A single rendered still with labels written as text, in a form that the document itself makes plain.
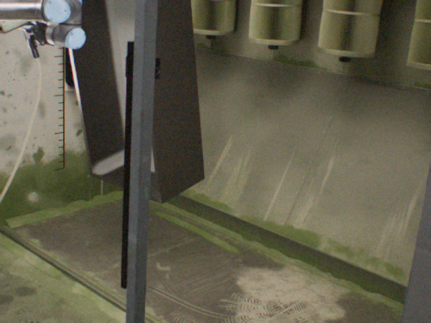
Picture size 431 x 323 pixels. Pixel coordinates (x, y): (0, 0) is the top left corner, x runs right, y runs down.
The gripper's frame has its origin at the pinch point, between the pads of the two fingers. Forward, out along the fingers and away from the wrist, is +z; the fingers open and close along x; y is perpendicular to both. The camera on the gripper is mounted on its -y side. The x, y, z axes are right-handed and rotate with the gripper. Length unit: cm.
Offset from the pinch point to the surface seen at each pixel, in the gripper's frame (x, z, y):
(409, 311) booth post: -31, -196, 49
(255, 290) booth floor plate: 23, -89, 152
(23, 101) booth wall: 23, 72, 70
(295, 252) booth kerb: 68, -85, 165
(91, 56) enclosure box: 45, 21, 42
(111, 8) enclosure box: 68, 21, 23
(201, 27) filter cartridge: 144, 27, 69
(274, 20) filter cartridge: 147, -33, 58
